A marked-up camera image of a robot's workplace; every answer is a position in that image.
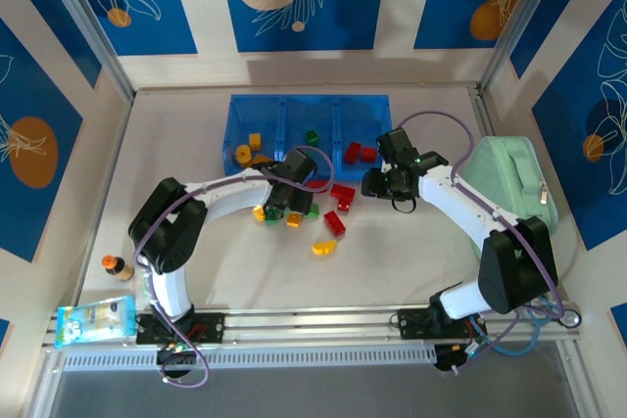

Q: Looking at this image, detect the long red lego brick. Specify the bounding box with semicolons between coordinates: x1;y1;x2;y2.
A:
322;209;347;239

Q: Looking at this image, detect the blue three-compartment plastic bin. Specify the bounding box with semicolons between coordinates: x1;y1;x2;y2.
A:
220;93;393;180

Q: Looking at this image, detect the mint green zip case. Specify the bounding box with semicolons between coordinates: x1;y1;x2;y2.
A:
458;135;560;238

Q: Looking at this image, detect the brown bottle with orange cap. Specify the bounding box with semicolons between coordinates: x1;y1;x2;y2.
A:
101;255;135;283

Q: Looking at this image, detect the black electronics board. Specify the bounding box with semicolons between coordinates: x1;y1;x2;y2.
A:
155;337;200;380
433;342;486;375

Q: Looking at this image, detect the blue snack packet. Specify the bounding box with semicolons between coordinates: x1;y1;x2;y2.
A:
54;294;138;349

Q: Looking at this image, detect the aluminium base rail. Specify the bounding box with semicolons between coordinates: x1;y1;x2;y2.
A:
41;301;584;351

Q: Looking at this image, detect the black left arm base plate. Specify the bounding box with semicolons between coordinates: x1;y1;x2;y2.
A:
134;312;226;345

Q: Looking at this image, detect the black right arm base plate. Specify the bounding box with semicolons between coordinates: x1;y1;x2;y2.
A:
397;307;487;341

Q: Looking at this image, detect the grey slotted cable duct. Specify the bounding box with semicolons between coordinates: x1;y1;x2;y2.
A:
62;344;438;374

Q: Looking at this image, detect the aluminium frame post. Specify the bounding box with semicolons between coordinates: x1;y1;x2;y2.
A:
33;0;137;102
478;0;573;94

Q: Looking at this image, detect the blue cable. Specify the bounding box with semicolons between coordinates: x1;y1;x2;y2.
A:
482;307;564;357

